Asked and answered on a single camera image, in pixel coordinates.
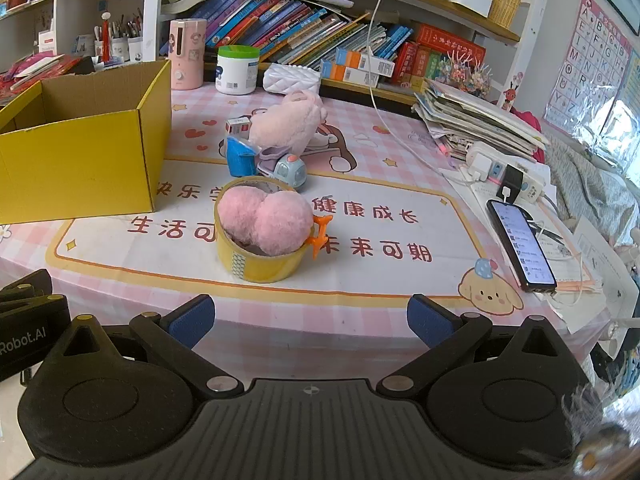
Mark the loose paper sheets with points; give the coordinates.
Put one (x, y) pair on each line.
(580, 260)

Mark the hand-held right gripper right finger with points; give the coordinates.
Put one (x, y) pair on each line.
(427, 320)

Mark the alphabet wall poster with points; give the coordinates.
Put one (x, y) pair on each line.
(585, 70)

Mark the pink plush ball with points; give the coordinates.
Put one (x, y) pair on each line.
(270, 220)

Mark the white wooden bookshelf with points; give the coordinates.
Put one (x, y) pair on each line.
(150, 10)

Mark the white jar green lid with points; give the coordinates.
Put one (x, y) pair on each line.
(236, 72)

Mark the stack of paper booklets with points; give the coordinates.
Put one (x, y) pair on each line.
(475, 115)

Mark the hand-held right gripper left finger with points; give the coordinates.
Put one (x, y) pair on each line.
(192, 320)

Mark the black plug adapter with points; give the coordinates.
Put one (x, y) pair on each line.
(510, 182)

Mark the row of colourful books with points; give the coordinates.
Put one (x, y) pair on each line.
(290, 25)

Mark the white plug adapter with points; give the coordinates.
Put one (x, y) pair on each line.
(480, 166)

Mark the pale pink plush toy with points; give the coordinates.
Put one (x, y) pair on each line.
(290, 120)

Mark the yellow cardboard box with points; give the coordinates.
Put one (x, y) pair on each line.
(75, 160)

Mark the black smartphone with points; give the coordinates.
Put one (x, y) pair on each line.
(522, 245)

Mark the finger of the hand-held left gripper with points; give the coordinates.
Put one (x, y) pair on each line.
(27, 285)

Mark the small white box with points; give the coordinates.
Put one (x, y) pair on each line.
(239, 126)

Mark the grey blanket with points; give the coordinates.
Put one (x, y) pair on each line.
(590, 185)

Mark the white power strip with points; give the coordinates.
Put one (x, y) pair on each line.
(530, 185)

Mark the orange white carton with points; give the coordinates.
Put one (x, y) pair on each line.
(350, 75)
(367, 60)

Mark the yellow tape roll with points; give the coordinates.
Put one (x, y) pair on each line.
(260, 267)

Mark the blue plastic packet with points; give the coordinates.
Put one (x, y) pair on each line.
(242, 160)

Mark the orange plastic clip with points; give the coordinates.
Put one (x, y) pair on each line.
(320, 237)

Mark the pile of red packets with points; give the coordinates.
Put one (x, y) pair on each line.
(35, 67)

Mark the magenta cloth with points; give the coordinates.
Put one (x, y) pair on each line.
(527, 121)

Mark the red boxed book set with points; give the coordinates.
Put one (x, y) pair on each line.
(450, 42)

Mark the pink cylindrical humidifier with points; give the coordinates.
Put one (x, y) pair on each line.
(187, 55)

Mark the white quilted bag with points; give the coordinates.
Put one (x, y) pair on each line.
(292, 80)

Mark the white pen cup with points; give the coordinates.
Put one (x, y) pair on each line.
(136, 50)
(119, 49)

